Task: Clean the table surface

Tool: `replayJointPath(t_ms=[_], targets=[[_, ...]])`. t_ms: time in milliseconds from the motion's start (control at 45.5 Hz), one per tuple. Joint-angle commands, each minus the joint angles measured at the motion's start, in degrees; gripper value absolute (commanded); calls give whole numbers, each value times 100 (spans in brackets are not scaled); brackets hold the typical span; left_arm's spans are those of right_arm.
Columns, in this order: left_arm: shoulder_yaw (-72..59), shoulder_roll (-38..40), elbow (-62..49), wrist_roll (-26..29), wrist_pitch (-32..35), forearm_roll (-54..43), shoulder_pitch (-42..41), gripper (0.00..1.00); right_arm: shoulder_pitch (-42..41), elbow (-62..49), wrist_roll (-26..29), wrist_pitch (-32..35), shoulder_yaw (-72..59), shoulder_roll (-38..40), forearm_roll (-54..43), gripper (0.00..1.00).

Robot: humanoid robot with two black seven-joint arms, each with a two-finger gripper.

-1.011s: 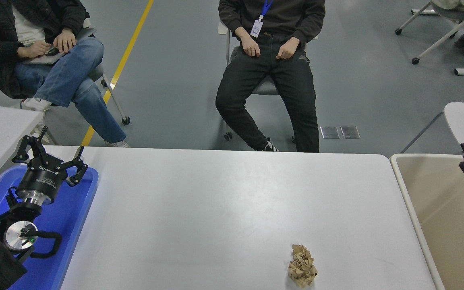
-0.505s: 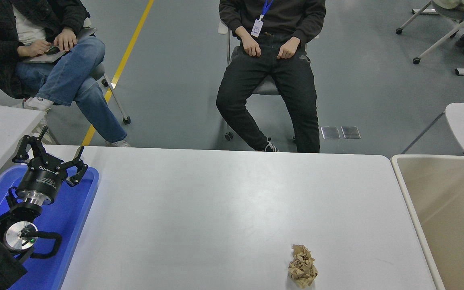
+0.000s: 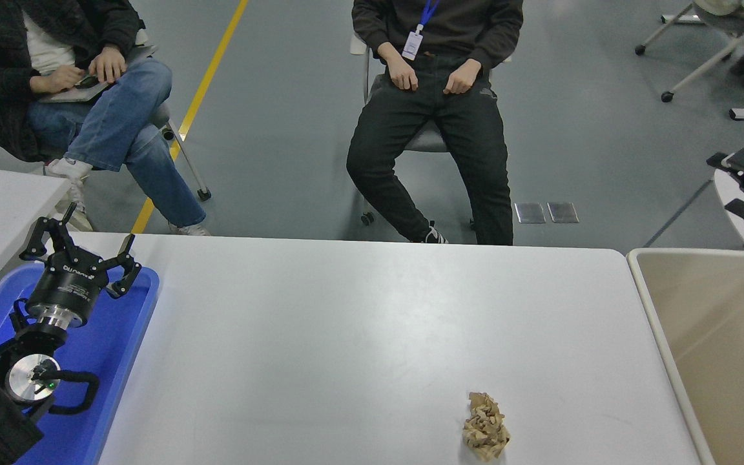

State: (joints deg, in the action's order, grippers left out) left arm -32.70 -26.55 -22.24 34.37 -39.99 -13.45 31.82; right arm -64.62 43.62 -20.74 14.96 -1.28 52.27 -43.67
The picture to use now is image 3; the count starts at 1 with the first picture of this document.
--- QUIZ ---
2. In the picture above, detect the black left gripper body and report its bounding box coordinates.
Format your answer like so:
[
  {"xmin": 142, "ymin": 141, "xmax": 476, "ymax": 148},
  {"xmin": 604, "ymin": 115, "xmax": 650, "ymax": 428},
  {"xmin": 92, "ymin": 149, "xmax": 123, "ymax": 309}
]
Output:
[{"xmin": 26, "ymin": 249, "xmax": 109, "ymax": 320}]

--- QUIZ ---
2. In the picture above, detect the tan paper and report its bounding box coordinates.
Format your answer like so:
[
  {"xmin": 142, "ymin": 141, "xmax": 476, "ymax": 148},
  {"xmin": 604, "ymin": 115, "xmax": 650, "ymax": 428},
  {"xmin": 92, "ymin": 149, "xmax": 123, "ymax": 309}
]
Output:
[{"xmin": 462, "ymin": 391, "xmax": 511, "ymax": 462}]

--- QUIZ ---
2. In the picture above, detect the person's right hand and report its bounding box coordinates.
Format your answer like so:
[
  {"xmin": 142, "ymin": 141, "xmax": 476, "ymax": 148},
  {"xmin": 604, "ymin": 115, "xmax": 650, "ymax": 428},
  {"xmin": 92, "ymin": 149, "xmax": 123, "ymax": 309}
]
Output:
[
  {"xmin": 30, "ymin": 67, "xmax": 86, "ymax": 95},
  {"xmin": 386, "ymin": 58, "xmax": 420, "ymax": 92}
]

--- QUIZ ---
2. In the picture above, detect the person's left hand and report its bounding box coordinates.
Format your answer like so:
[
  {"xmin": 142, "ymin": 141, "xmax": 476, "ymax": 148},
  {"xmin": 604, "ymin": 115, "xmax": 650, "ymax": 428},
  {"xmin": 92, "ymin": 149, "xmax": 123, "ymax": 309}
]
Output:
[
  {"xmin": 88, "ymin": 45, "xmax": 129, "ymax": 85},
  {"xmin": 443, "ymin": 59, "xmax": 482, "ymax": 96}
]

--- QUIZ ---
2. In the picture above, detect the blue plastic tray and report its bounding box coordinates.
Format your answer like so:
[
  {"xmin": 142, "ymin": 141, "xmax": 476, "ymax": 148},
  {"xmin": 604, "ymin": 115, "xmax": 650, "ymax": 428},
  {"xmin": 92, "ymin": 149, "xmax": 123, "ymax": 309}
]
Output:
[{"xmin": 0, "ymin": 263, "xmax": 160, "ymax": 465}]

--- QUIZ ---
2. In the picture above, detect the large pale bin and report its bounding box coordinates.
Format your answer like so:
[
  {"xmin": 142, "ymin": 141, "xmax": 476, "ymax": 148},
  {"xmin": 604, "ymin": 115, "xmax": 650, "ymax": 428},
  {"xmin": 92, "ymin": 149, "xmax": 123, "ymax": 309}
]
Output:
[{"xmin": 627, "ymin": 248, "xmax": 744, "ymax": 465}]

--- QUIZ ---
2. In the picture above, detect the grey office chair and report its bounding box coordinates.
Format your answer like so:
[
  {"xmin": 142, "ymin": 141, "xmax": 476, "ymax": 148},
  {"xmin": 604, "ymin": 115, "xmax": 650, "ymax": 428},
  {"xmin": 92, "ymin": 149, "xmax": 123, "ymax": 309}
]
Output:
[
  {"xmin": 133, "ymin": 27, "xmax": 212, "ymax": 202},
  {"xmin": 349, "ymin": 32, "xmax": 513, "ymax": 227},
  {"xmin": 635, "ymin": 0, "xmax": 744, "ymax": 104}
]

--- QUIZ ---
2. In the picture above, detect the grey laptop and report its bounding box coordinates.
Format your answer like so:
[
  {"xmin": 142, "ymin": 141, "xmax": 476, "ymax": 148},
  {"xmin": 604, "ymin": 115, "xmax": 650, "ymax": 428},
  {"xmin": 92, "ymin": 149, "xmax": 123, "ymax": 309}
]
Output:
[{"xmin": 39, "ymin": 44, "xmax": 160, "ymax": 104}]

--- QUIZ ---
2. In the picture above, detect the blue lanyard with badge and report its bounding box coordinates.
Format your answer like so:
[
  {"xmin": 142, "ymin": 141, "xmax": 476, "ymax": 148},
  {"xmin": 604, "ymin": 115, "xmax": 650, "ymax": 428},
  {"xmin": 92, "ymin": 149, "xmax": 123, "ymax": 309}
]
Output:
[{"xmin": 402, "ymin": 0, "xmax": 440, "ymax": 62}]

